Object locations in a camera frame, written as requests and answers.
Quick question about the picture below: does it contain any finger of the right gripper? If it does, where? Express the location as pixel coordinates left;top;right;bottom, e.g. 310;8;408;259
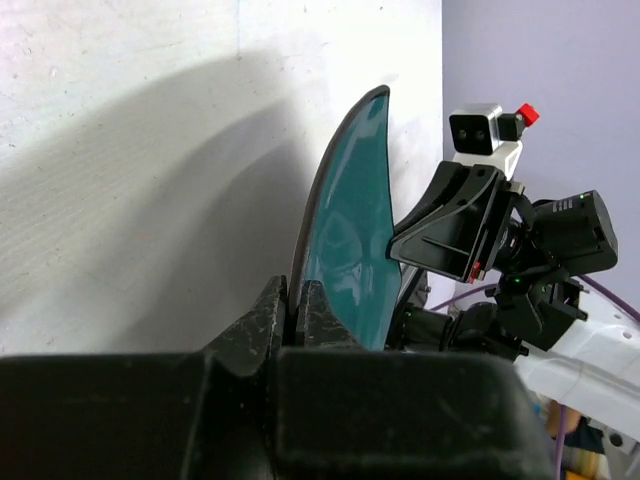
387;161;503;283

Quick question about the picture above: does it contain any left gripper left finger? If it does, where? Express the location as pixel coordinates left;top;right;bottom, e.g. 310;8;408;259
1;276;287;479

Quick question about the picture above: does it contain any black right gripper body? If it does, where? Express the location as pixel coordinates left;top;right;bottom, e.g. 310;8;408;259
469;184;535;283

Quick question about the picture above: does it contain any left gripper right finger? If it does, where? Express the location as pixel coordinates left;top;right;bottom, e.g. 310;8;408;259
272;281;554;479

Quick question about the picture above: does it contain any teal square plate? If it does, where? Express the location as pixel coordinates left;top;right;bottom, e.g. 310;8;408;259
289;85;402;351

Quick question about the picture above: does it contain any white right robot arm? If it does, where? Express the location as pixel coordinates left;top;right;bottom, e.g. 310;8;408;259
388;161;639;454

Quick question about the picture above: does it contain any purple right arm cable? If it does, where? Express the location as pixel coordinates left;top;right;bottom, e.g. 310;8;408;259
429;274;640;480

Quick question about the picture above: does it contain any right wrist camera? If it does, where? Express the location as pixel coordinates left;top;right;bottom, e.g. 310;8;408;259
449;103;540;180

